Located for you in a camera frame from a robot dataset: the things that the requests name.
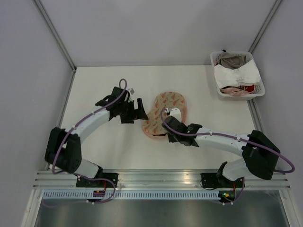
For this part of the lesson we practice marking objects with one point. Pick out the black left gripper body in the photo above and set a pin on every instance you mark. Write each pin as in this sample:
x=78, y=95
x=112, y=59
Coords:
x=128, y=112

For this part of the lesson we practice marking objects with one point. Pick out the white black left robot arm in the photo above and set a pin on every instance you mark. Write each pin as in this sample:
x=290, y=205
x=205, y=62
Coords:
x=64, y=145

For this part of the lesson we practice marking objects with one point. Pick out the white bra in basket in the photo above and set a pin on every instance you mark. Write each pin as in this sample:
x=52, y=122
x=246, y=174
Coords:
x=246, y=75

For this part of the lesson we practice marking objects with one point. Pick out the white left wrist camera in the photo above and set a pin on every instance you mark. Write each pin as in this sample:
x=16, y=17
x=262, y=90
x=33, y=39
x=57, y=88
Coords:
x=131, y=91

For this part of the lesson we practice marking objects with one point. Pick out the left aluminium frame post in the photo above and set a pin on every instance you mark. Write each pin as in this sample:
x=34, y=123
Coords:
x=46, y=18

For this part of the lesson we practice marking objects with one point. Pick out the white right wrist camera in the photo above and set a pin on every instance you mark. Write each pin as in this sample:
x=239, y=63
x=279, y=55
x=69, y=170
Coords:
x=175, y=112

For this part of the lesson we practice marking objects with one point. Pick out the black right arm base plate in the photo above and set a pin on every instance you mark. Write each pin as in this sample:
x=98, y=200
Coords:
x=210, y=182

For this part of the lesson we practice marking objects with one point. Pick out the white slotted cable duct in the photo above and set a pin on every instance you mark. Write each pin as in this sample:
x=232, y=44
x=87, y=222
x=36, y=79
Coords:
x=132, y=194

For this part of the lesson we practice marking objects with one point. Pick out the pink red garments in basket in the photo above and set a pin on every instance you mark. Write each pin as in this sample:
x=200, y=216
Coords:
x=238, y=91

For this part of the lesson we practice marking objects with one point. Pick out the right aluminium frame post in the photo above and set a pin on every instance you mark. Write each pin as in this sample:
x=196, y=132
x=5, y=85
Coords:
x=267, y=21

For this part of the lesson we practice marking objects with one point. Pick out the grey garment in basket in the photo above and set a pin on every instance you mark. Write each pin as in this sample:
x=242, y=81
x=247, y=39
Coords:
x=231, y=61

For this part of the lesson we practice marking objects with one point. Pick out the white plastic laundry basket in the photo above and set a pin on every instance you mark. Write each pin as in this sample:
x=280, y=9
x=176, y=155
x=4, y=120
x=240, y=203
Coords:
x=259, y=88

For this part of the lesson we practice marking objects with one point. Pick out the aluminium mounting rail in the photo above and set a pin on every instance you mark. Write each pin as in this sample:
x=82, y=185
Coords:
x=148, y=179

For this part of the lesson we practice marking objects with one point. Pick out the aluminium frame post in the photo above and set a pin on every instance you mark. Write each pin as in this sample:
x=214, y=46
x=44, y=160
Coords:
x=267, y=21
x=46, y=18

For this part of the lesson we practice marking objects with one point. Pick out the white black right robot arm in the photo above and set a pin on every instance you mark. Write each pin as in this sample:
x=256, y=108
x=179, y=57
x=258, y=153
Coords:
x=258, y=156

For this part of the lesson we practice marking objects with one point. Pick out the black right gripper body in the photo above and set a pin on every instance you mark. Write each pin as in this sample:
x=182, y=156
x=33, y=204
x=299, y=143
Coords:
x=173, y=138

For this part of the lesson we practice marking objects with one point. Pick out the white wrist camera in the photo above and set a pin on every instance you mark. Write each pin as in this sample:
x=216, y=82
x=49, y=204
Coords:
x=175, y=112
x=131, y=91

